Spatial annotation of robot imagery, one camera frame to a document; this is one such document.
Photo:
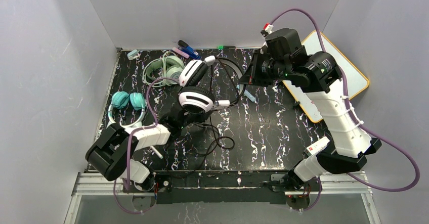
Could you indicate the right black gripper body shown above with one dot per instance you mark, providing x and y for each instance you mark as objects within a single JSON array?
[{"x": 254, "y": 70}]

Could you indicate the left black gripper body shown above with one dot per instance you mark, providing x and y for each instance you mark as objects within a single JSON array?
[{"x": 182, "y": 117}]

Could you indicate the black and white headphones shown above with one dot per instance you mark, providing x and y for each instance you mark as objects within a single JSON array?
[{"x": 199, "y": 103}]

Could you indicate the teal cat ear headphones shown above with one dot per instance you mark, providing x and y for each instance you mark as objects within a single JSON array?
[{"x": 120, "y": 100}]

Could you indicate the mint green gaming headphones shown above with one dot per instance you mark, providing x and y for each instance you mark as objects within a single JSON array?
[{"x": 168, "y": 66}]

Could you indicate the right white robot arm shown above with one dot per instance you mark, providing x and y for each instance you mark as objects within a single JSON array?
[{"x": 350, "y": 144}]

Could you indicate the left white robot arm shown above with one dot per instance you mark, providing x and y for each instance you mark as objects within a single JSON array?
[{"x": 111, "y": 154}]

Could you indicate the light blue marker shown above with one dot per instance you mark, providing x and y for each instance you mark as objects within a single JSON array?
[{"x": 248, "y": 95}]

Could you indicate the green capped white marker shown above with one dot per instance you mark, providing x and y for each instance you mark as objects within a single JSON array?
[{"x": 157, "y": 152}]

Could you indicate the pink highlighter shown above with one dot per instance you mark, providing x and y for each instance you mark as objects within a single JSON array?
[{"x": 181, "y": 53}]

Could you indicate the blue stapler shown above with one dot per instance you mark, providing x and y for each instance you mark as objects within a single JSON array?
[{"x": 184, "y": 47}]

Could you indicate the small light blue eraser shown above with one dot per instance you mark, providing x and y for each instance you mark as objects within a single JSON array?
[{"x": 133, "y": 54}]

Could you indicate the small white red box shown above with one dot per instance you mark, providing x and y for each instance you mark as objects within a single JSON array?
[{"x": 317, "y": 146}]

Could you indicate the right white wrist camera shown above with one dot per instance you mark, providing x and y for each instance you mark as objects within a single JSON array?
[{"x": 267, "y": 29}]

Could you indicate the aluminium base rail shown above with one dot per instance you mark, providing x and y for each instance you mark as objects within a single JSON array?
[{"x": 224, "y": 187}]

